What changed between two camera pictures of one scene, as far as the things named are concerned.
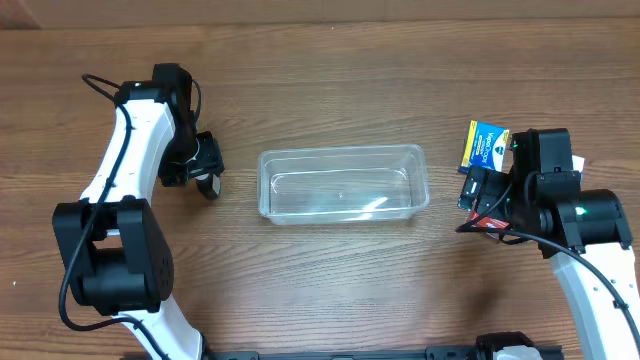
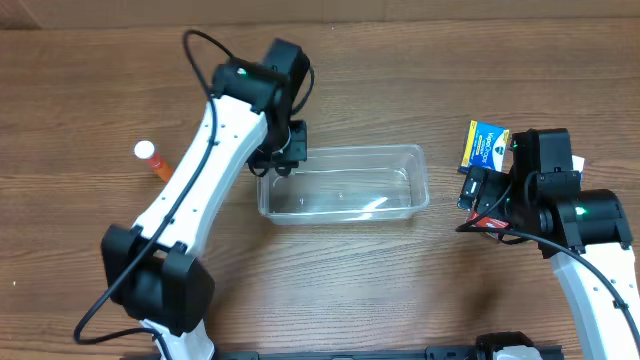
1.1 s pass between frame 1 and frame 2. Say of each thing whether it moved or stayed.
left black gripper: moved
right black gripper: stayed
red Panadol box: stayed
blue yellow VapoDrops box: stayed
